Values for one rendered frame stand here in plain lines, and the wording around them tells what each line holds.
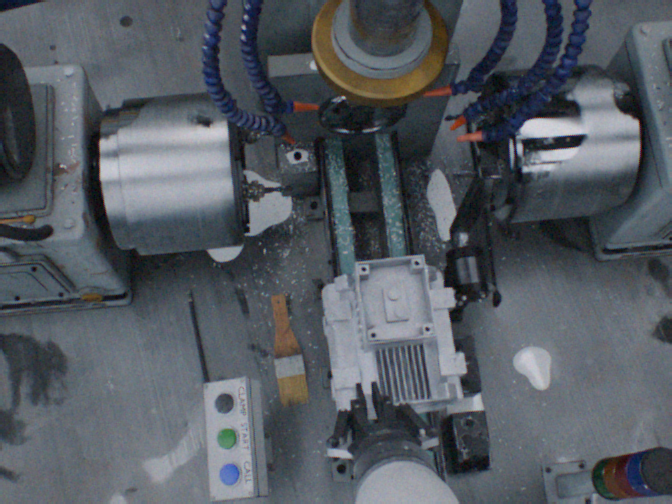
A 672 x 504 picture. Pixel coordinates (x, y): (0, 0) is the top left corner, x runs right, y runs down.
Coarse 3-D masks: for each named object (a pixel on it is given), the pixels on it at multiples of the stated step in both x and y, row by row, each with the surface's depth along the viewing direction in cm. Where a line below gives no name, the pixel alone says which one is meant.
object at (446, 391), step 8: (432, 272) 125; (336, 280) 125; (344, 280) 123; (432, 280) 125; (336, 288) 124; (344, 288) 123; (352, 288) 124; (440, 384) 120; (448, 384) 119; (440, 392) 119; (448, 392) 119; (456, 392) 120; (368, 400) 118; (368, 408) 118
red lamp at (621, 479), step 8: (624, 456) 113; (616, 464) 113; (624, 464) 110; (616, 472) 112; (624, 472) 109; (616, 480) 112; (624, 480) 109; (624, 488) 111; (632, 496) 111; (640, 496) 109
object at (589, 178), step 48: (480, 96) 142; (528, 96) 126; (576, 96) 126; (624, 96) 128; (480, 144) 143; (528, 144) 124; (576, 144) 125; (624, 144) 126; (528, 192) 127; (576, 192) 129; (624, 192) 132
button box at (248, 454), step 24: (216, 384) 121; (240, 384) 120; (240, 408) 119; (216, 432) 119; (240, 432) 118; (216, 456) 118; (240, 456) 117; (264, 456) 120; (216, 480) 117; (240, 480) 116; (264, 480) 119
